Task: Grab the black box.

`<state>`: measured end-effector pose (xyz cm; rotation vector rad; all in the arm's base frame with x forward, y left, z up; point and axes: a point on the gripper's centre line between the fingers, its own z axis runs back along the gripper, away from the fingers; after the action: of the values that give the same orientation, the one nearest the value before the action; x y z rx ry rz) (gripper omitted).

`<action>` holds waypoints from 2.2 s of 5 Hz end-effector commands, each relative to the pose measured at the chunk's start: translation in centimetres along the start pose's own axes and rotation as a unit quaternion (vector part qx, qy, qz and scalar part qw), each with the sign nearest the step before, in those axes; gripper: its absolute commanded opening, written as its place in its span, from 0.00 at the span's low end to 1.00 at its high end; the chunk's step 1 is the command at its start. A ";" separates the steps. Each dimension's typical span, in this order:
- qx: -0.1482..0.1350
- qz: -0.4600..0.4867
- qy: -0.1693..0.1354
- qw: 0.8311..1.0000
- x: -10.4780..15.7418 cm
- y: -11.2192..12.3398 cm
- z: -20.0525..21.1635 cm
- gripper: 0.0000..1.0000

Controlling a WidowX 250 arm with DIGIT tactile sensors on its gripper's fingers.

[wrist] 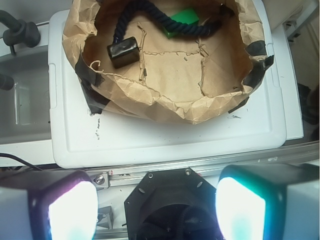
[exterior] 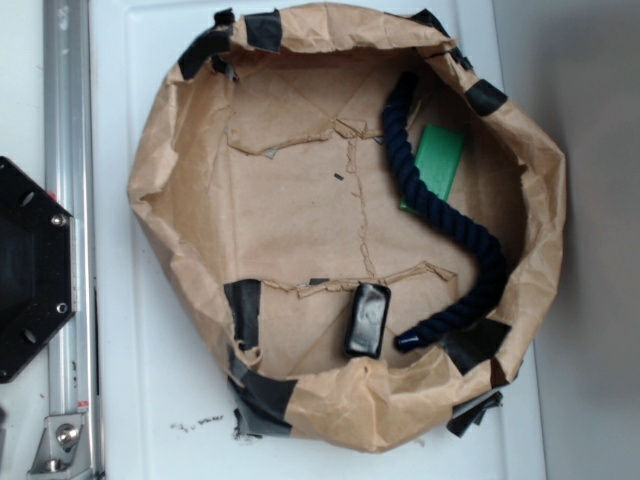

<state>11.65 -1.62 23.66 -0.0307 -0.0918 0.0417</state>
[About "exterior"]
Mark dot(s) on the metal corner bracket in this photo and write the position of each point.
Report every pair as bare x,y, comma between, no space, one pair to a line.
63,451

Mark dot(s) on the black box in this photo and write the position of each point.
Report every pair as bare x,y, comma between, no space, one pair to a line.
367,321

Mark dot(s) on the green rectangular block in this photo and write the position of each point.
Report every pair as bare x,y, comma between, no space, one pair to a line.
437,159

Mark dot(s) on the aluminium extrusion rail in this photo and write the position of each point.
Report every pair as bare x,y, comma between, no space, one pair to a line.
73,352

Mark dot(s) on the brown paper bag basket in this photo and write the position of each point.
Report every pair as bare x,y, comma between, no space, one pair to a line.
276,172

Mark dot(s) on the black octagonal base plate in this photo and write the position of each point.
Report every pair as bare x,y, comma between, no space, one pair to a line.
37,296

